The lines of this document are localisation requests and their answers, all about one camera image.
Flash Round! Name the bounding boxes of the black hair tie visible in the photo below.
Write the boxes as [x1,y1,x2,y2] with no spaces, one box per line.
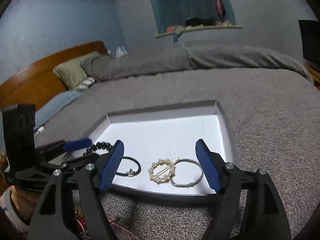
[114,156,142,178]

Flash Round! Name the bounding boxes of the pearl ring hair clip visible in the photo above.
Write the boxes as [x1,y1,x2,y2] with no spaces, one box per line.
[148,158,179,184]

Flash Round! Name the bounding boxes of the left striped sleeve forearm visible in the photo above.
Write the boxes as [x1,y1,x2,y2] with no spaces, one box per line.
[1,188,29,233]

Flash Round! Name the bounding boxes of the person's left hand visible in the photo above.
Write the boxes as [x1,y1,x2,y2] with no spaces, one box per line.
[10,186,41,225]

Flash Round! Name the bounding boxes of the silver thin bangle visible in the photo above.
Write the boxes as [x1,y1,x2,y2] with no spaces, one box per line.
[170,158,203,188]

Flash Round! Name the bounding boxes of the light blue towel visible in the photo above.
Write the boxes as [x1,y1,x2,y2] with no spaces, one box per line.
[34,90,83,131]

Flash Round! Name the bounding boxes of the grey cardboard tray box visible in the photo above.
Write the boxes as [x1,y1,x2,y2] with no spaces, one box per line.
[86,100,238,203]

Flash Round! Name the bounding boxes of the striped grey pillow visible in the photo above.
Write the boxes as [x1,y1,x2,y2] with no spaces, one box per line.
[74,77,95,91]

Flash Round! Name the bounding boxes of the olive green pillow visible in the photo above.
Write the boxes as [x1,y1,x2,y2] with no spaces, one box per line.
[53,51,100,89]

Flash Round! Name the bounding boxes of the wooden headboard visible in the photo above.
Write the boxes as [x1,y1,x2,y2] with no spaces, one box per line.
[1,41,107,110]

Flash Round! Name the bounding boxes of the grey bed blanket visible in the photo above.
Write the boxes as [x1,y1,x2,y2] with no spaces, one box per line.
[35,68,319,239]

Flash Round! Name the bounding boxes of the white plastic bag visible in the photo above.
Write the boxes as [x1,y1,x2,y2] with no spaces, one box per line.
[107,46,128,58]

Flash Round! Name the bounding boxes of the rolled grey duvet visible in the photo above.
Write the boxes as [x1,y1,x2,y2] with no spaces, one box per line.
[80,44,312,82]

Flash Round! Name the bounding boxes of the wooden window sill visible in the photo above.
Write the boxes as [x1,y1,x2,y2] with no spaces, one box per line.
[155,25,243,38]

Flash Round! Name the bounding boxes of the grey cloth on sill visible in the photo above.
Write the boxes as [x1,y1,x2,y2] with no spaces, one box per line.
[172,25,184,43]

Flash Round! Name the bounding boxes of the wooden tv stand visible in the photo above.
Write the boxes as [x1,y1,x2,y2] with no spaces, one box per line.
[305,63,320,90]

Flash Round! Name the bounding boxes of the black clothes pile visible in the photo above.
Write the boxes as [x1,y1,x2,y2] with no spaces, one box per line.
[185,17,215,27]

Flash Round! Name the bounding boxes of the pink balloon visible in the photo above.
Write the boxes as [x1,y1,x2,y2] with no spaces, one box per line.
[216,0,226,20]

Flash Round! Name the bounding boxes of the teal window curtain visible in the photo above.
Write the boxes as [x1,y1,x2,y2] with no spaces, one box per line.
[150,0,236,34]

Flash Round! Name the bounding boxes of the black television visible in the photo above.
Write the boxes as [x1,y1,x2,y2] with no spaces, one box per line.
[298,20,320,66]

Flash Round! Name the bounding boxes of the black large bead bracelet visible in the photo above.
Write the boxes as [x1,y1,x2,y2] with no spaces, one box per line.
[82,141,113,157]

